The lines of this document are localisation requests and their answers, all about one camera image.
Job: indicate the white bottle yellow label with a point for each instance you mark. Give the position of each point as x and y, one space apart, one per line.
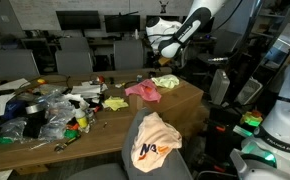
81 119

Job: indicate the stack of white papers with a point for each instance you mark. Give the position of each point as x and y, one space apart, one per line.
86 90

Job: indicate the red ball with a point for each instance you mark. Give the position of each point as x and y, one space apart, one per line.
100 79

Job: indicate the yellow orange toy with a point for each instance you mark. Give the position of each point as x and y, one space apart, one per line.
41 81

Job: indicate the light green shirt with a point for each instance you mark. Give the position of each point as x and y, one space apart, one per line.
166 81

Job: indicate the white space heater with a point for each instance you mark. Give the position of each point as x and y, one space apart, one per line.
219 86

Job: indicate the green plastic item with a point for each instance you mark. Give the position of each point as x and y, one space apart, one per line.
1 140
71 133

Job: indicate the small screw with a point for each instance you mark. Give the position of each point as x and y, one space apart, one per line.
105 125

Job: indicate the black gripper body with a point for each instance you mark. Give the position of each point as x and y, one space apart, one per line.
157 66

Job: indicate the pink shirt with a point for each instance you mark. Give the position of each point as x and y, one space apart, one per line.
145 90

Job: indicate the emergency stop button box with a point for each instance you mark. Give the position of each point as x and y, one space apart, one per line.
251 119

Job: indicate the gray office chair black frame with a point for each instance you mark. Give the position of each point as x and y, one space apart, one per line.
178 166

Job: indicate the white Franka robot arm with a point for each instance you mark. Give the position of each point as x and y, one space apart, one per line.
285 126

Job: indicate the clear plastic bags pile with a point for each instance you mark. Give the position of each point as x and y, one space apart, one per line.
56 116

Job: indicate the peach printed shirt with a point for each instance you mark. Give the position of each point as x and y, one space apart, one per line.
155 143

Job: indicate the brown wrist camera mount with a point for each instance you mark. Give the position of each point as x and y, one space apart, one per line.
165 61

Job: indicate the small black item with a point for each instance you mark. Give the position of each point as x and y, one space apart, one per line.
112 80

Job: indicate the black computer monitor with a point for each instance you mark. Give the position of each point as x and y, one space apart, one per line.
122 23
78 20

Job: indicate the yellow cloth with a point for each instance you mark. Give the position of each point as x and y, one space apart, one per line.
115 103

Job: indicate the blue bag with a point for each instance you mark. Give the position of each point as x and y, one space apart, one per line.
14 109

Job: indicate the large cardboard box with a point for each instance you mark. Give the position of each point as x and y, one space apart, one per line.
178 100

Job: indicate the silver tape roll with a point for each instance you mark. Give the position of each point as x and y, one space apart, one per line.
35 108

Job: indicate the white desk bottle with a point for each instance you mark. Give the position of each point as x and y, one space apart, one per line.
136 34

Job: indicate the white slatted basket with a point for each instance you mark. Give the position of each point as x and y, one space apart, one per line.
249 90

